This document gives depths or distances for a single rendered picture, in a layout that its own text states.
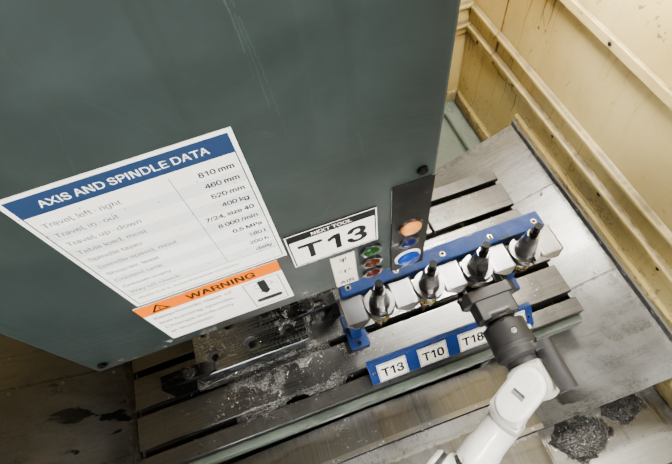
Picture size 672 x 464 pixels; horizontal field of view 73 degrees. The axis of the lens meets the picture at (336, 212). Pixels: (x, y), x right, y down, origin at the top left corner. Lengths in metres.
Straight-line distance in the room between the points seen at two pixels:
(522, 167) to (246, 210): 1.36
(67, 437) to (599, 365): 1.55
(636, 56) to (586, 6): 0.19
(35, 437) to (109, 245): 1.34
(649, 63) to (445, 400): 0.96
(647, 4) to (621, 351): 0.87
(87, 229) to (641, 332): 1.38
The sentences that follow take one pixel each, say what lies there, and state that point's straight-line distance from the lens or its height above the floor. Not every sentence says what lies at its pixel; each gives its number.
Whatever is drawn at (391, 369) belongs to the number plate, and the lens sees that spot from 1.21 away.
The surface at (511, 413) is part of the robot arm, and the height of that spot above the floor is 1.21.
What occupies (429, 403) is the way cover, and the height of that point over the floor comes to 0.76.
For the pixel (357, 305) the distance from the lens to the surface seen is 0.97.
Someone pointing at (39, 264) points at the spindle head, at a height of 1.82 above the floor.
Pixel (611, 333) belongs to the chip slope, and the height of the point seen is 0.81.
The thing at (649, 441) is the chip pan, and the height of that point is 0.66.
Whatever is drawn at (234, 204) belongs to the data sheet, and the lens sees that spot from 0.39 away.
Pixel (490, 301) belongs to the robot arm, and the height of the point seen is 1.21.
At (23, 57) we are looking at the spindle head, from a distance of 0.28.
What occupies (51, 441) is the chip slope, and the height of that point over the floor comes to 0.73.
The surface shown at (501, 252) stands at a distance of 1.04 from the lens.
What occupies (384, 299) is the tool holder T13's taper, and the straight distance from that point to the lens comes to 0.91.
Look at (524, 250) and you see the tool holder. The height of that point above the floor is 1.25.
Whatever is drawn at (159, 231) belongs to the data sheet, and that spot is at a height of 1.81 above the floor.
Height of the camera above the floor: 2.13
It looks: 59 degrees down
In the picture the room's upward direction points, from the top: 11 degrees counter-clockwise
